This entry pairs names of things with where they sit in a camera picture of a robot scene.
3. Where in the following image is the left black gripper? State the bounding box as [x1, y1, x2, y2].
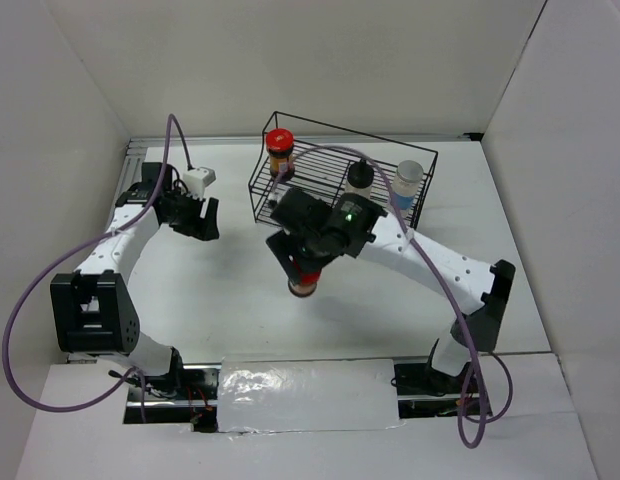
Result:
[163, 186, 219, 241]

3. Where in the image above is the red lid spice jar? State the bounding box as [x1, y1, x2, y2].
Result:
[265, 128, 294, 181]
[287, 267, 321, 298]

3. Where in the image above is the black lid white bottle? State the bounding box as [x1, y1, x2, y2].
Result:
[344, 159, 375, 199]

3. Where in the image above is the silver lid white bottle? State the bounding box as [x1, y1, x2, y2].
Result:
[391, 160, 424, 215]

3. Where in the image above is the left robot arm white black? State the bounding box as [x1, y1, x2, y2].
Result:
[50, 162, 220, 399]

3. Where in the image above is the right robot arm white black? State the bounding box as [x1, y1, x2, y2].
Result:
[266, 188, 516, 392]

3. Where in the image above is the white foil tape sheet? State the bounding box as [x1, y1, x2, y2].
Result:
[217, 359, 401, 433]

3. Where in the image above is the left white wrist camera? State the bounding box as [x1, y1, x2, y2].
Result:
[182, 167, 216, 199]

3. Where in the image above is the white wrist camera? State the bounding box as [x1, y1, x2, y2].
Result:
[182, 167, 216, 199]
[268, 192, 280, 209]

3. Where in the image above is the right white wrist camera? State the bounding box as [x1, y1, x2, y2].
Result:
[268, 192, 280, 209]

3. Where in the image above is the black wire rack basket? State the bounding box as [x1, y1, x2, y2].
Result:
[248, 111, 439, 229]

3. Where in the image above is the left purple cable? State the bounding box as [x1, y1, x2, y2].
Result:
[0, 113, 195, 426]

